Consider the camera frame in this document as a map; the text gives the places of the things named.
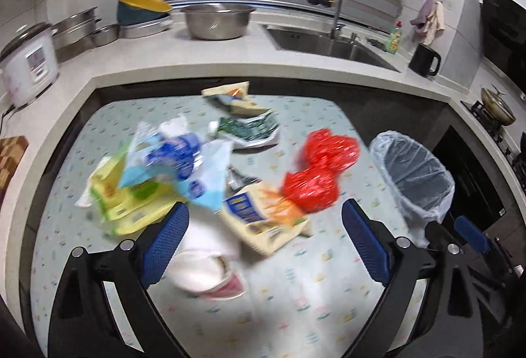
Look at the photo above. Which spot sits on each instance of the floral tablecloth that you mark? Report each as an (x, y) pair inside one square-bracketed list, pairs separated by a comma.
[(296, 300)]

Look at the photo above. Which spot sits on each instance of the stacked steel pots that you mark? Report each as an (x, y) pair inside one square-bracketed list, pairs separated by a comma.
[(74, 27)]

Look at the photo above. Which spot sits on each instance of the white pink paper cup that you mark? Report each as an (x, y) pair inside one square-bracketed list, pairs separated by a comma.
[(201, 255)]

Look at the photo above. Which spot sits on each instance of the cream blue snack packet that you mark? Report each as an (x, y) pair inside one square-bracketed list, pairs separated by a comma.
[(259, 218)]

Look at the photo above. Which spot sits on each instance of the silver foil wrapper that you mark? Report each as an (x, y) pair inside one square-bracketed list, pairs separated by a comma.
[(240, 179)]

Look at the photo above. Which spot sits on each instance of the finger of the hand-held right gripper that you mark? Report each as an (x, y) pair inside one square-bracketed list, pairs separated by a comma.
[(472, 234), (437, 234)]

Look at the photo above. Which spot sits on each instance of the chrome faucet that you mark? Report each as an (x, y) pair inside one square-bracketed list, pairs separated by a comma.
[(337, 4)]

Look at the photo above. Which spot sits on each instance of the red plastic bag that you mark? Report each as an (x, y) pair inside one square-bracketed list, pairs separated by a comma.
[(316, 177)]

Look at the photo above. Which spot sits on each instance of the green dish soap bottle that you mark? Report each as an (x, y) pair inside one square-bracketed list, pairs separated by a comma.
[(394, 40)]

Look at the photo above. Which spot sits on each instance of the steel colander basin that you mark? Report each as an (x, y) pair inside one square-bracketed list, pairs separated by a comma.
[(217, 23)]

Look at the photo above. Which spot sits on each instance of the black gas stove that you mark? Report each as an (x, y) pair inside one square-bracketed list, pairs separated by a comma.
[(501, 136)]

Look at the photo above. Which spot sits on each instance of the black range hood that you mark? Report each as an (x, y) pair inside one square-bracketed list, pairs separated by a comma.
[(503, 29)]

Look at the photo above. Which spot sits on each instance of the yellow blue plastic bowl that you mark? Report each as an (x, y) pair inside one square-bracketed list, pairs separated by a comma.
[(139, 8)]

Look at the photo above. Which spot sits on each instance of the frying pan with lid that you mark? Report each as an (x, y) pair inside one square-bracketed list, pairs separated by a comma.
[(498, 105)]

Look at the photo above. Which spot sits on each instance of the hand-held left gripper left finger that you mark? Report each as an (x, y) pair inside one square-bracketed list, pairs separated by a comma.
[(164, 245)]

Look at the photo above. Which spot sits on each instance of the sink soap dispenser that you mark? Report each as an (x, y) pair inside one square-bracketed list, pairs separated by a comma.
[(353, 38)]

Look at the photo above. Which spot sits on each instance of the yellow green snack packet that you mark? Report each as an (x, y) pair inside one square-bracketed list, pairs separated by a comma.
[(123, 206)]

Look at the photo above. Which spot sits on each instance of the cream orange snack packet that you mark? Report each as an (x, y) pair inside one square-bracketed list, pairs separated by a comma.
[(236, 97)]

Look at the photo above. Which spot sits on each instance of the steel sink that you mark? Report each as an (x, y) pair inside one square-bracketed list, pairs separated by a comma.
[(320, 43)]

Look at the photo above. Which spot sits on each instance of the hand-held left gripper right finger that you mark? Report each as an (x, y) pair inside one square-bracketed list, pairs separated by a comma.
[(365, 243)]

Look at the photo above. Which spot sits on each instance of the small steel pan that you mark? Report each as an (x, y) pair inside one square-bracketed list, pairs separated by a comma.
[(105, 34)]

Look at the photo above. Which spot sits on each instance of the black mug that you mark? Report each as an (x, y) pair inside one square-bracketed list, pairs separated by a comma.
[(422, 60)]

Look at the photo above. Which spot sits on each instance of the blue white plastic packet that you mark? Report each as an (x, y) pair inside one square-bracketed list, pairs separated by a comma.
[(176, 156)]

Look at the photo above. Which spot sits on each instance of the dark scouring pad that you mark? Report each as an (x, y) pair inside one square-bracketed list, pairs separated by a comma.
[(376, 45)]

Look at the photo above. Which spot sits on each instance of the beige hanging cloth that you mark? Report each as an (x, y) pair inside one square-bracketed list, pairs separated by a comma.
[(436, 23)]

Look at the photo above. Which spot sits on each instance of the wooden cutting board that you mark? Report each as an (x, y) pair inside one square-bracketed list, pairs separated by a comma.
[(12, 163)]

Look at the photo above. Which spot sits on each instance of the trash bin with clear liner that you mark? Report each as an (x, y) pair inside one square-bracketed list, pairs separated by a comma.
[(415, 177)]

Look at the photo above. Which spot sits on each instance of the white rice cooker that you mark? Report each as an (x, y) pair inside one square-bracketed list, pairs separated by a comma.
[(28, 66)]

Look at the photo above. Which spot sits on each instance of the steel tray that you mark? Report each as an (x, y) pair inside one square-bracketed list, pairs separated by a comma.
[(144, 29)]

